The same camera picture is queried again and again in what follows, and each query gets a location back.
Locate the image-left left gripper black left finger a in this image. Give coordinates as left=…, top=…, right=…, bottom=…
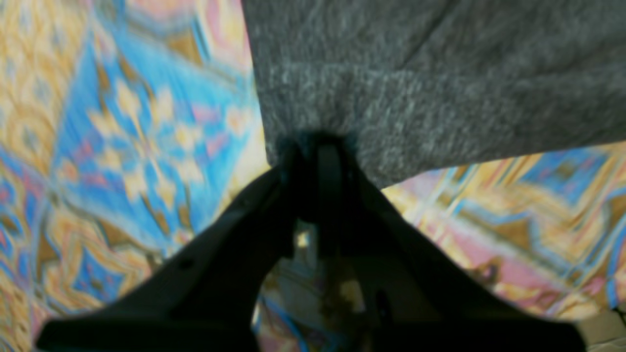
left=37, top=145, right=304, bottom=352

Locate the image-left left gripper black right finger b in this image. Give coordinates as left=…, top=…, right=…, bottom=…
left=315, top=142, right=586, bottom=352

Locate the grey t-shirt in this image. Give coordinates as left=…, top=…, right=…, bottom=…
left=242, top=0, right=626, bottom=188

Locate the patterned tile tablecloth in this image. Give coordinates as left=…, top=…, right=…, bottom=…
left=1, top=0, right=625, bottom=352

